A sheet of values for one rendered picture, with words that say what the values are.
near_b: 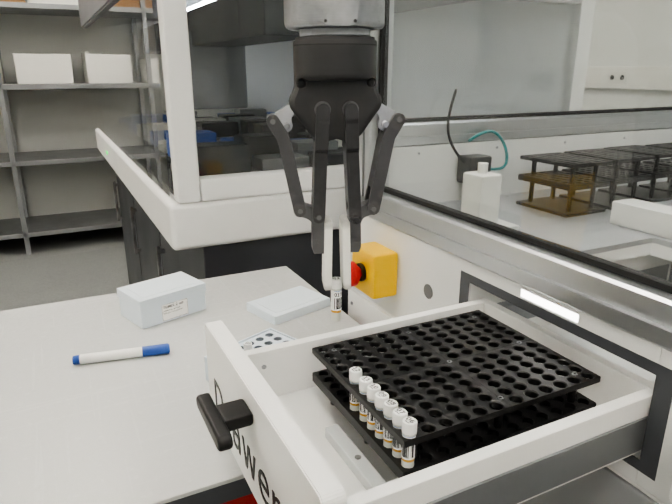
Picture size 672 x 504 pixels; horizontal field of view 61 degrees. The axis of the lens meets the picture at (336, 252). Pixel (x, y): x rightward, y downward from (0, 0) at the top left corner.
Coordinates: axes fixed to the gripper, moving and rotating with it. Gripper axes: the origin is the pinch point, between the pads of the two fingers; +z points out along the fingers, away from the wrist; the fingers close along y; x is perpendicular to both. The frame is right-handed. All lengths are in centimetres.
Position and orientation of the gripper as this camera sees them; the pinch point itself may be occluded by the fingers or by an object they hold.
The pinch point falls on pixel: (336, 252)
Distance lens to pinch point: 56.5
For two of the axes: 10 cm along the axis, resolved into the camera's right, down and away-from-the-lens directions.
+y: 9.9, -0.4, 1.0
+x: -1.1, -3.1, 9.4
